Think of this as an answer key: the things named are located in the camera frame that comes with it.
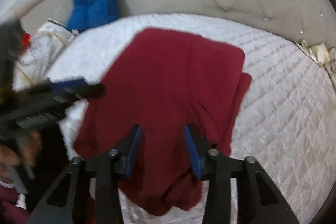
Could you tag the cream quilted bedspread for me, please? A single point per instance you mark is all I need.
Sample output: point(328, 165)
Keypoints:
point(287, 118)

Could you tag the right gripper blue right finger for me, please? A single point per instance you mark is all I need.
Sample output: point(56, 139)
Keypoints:
point(259, 199)

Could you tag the cream ruffled pillow corner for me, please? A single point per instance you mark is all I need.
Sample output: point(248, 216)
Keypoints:
point(320, 54)

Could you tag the dark red garment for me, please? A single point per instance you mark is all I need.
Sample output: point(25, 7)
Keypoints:
point(163, 81)

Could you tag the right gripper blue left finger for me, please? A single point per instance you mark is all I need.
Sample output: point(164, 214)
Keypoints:
point(66, 201)

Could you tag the person left hand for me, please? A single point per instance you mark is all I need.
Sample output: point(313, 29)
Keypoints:
point(28, 150)

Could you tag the white gold-trimmed pillow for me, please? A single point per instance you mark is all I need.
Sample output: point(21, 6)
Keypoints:
point(49, 41)

